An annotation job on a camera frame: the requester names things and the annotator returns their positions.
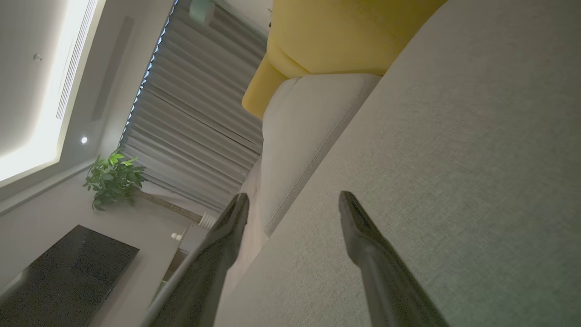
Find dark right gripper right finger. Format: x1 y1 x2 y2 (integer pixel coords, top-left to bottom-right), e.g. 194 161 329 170
338 191 450 327

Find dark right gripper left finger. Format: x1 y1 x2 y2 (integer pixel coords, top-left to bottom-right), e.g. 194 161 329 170
148 193 251 327

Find white television cabinet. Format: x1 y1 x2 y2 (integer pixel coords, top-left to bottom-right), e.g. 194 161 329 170
154 223 210 300

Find green potted plant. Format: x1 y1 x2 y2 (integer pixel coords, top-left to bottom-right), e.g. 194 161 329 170
83 149 202 223

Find large grey sofa seat cushion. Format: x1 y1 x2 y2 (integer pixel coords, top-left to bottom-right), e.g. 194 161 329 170
213 0 581 327

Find black television screen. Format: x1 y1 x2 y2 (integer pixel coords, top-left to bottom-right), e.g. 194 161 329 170
0 225 140 327

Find grey pleated curtain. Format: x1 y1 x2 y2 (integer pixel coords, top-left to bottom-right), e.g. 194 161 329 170
119 0 268 214

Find yellow cushion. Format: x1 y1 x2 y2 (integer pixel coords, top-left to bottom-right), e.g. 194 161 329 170
241 0 448 119

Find slotted ceiling air vent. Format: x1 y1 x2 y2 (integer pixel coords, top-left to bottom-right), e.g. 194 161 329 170
55 0 98 120

